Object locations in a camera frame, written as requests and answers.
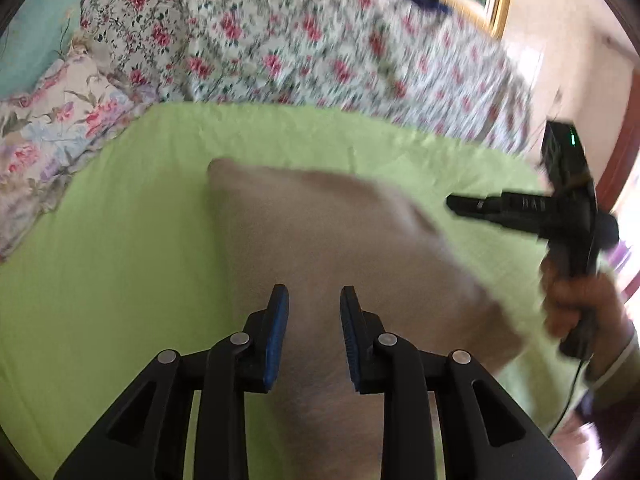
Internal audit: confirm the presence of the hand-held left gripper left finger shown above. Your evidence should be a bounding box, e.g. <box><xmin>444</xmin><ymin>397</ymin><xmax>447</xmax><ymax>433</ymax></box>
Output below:
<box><xmin>54</xmin><ymin>285</ymin><xmax>290</xmax><ymax>480</ymax></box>

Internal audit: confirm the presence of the person's right forearm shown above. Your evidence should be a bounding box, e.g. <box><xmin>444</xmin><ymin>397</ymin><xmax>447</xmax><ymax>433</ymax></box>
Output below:
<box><xmin>585</xmin><ymin>280</ymin><xmax>640</xmax><ymax>411</ymax></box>

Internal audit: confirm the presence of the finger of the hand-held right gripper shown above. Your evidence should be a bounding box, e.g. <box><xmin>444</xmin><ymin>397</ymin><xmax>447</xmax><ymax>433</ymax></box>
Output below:
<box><xmin>446</xmin><ymin>191</ymin><xmax>549</xmax><ymax>238</ymax></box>

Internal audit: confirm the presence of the teal floral quilt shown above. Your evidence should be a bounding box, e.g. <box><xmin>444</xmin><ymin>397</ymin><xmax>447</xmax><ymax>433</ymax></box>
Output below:
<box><xmin>0</xmin><ymin>0</ymin><xmax>131</xmax><ymax>101</ymax></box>

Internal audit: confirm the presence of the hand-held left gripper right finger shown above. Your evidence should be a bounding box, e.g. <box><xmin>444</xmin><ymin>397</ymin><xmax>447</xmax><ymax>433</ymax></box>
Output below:
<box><xmin>340</xmin><ymin>286</ymin><xmax>576</xmax><ymax>480</ymax></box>

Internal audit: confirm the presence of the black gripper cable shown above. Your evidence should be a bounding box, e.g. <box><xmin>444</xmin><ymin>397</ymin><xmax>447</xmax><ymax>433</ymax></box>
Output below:
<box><xmin>547</xmin><ymin>355</ymin><xmax>587</xmax><ymax>438</ymax></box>

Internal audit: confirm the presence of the beige knitted sweater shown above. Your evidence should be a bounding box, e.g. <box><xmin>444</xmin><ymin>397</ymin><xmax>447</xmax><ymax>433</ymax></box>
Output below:
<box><xmin>207</xmin><ymin>157</ymin><xmax>526</xmax><ymax>480</ymax></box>

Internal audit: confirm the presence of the person's right hand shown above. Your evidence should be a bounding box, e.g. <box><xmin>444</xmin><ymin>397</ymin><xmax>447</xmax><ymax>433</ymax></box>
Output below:
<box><xmin>540</xmin><ymin>260</ymin><xmax>633</xmax><ymax>368</ymax></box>

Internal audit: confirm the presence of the green bedsheet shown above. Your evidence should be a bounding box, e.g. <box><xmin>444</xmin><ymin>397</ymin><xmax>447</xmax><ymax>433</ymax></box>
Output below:
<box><xmin>0</xmin><ymin>102</ymin><xmax>591</xmax><ymax>480</ymax></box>

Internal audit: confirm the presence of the wooden door frame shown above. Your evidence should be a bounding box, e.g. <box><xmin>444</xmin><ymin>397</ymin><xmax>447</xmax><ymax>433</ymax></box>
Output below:
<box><xmin>595</xmin><ymin>67</ymin><xmax>640</xmax><ymax>221</ymax></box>

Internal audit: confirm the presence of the pastel floral ruffled pillow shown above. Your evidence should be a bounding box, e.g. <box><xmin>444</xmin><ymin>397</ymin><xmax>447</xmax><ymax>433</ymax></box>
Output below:
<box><xmin>0</xmin><ymin>42</ymin><xmax>151</xmax><ymax>261</ymax></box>

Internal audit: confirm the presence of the white red-floral quilt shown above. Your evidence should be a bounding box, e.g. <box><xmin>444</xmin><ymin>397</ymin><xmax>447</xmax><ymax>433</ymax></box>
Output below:
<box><xmin>80</xmin><ymin>0</ymin><xmax>536</xmax><ymax>161</ymax></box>

